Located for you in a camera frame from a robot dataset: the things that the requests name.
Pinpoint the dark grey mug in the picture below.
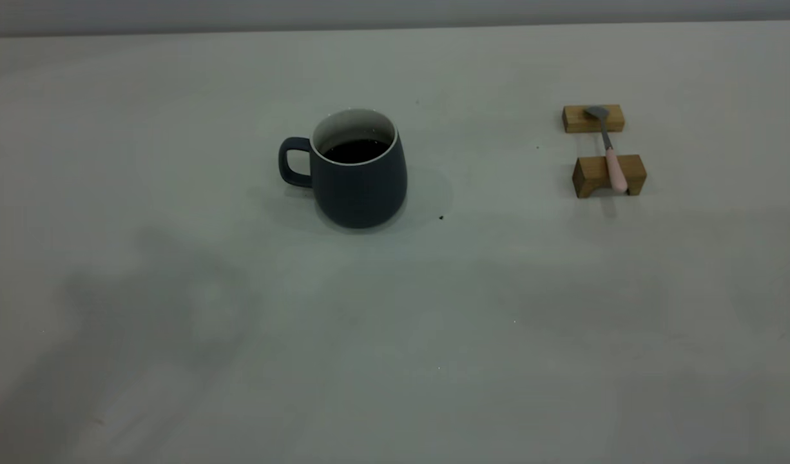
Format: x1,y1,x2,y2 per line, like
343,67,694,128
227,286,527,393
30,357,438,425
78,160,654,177
278,108,409,229

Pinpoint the pink handled grey spoon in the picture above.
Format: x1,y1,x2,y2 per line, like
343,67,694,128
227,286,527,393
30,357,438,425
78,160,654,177
584,106,629,194

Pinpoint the dark coffee liquid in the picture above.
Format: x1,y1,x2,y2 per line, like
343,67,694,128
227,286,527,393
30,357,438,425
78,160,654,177
322,139,391,164

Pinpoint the arched wooden block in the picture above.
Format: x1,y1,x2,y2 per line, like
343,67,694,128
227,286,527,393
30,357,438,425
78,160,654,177
572,153,648,199

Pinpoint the flat rectangular wooden block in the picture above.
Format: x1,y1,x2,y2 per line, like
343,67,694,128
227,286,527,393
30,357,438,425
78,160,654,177
562,104,626,134

